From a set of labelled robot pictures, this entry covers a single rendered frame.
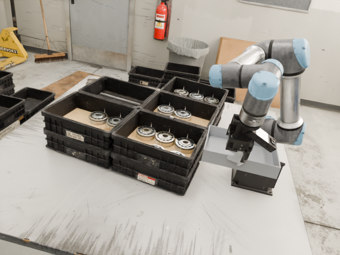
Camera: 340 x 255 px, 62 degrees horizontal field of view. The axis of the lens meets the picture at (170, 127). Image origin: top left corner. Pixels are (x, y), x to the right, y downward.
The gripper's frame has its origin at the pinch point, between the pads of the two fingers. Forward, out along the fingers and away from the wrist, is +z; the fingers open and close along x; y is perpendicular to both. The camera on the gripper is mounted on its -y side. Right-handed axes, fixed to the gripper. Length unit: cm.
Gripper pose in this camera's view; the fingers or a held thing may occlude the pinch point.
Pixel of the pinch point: (240, 162)
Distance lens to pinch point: 104.1
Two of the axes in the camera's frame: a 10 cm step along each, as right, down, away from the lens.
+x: -1.7, 6.8, -7.1
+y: -9.8, -1.8, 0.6
